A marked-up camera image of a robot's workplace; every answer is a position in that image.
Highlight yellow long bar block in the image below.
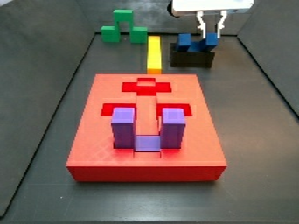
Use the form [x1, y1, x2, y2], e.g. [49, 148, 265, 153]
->
[146, 36, 162, 74]

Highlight purple U-shaped block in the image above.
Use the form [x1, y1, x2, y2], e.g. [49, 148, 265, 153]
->
[110, 108, 185, 152]

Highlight red base block with slots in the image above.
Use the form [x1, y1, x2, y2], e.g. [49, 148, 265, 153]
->
[66, 74, 226, 182]

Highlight green stepped arch block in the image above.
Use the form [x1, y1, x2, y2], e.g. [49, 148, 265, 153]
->
[100, 9, 146, 44]

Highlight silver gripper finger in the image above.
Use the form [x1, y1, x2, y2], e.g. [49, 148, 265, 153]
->
[216, 10, 228, 39]

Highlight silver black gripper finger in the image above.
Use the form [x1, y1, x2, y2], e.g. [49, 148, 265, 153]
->
[196, 11, 206, 39]

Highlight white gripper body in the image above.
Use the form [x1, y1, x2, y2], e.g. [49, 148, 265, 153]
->
[172, 0, 254, 12]

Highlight blue U-shaped block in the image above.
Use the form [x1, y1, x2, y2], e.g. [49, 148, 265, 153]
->
[174, 33, 218, 53]

